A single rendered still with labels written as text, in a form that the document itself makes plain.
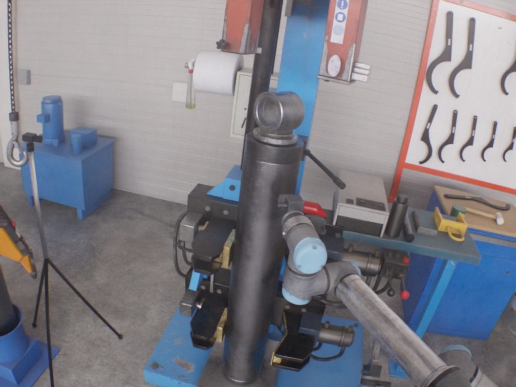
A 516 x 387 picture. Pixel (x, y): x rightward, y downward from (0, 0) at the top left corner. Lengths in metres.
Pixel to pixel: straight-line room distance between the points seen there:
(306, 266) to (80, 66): 3.57
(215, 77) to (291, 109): 0.98
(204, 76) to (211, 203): 0.82
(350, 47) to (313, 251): 0.65
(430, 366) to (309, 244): 0.44
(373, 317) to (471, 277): 1.86
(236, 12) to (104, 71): 2.78
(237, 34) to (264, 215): 0.68
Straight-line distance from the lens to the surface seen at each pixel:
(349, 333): 2.07
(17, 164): 1.57
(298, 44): 1.81
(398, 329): 1.02
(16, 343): 2.36
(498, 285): 2.99
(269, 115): 1.50
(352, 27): 1.31
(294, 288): 1.14
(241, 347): 1.96
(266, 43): 1.76
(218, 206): 1.85
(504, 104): 3.71
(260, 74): 1.77
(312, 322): 2.03
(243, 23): 1.44
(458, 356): 1.37
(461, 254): 1.95
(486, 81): 3.61
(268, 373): 2.28
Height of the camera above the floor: 1.92
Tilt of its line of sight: 26 degrees down
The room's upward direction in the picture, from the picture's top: 8 degrees clockwise
